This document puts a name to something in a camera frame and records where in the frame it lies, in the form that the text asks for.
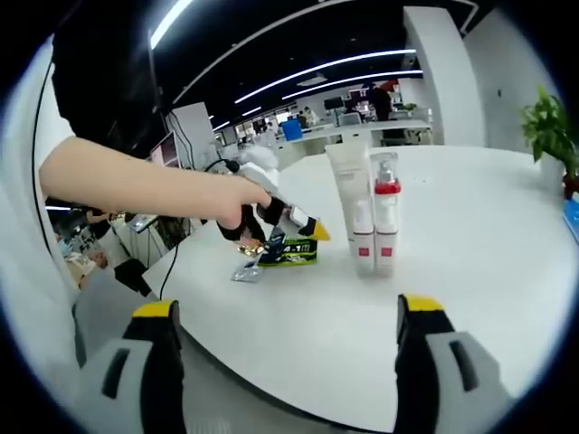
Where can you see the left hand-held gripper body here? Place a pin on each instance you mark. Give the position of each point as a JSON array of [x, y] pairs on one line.
[[262, 169]]

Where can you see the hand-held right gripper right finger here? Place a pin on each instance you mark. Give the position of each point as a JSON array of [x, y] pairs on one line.
[[443, 384]]

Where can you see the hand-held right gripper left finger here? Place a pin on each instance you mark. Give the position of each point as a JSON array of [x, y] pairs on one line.
[[135, 384]]

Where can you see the dark green skincare sachet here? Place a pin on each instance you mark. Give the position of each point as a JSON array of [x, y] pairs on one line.
[[294, 253]]

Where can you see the gold foil skincare sachet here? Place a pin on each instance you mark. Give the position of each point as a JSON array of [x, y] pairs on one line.
[[251, 248]]

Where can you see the white skincare tube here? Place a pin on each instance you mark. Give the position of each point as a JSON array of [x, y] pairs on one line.
[[350, 194]]

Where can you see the clear skincare sachet blue label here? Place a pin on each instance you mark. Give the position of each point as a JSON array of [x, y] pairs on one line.
[[246, 271]]

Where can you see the red-collared skincare pump bottle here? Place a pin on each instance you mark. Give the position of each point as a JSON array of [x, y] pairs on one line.
[[386, 217]]

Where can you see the person's left hand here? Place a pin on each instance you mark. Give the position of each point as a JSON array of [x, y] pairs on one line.
[[235, 199]]

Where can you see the blue bin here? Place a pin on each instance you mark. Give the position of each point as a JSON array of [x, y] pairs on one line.
[[291, 131]]

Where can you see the computer monitor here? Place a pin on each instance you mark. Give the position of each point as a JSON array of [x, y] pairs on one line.
[[164, 151]]

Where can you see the white office counter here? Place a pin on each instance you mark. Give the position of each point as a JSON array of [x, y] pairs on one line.
[[362, 133]]

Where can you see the blue tissue box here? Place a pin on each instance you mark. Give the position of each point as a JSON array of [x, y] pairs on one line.
[[572, 217]]

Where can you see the green potted plant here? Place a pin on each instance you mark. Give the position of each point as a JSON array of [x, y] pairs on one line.
[[549, 126]]

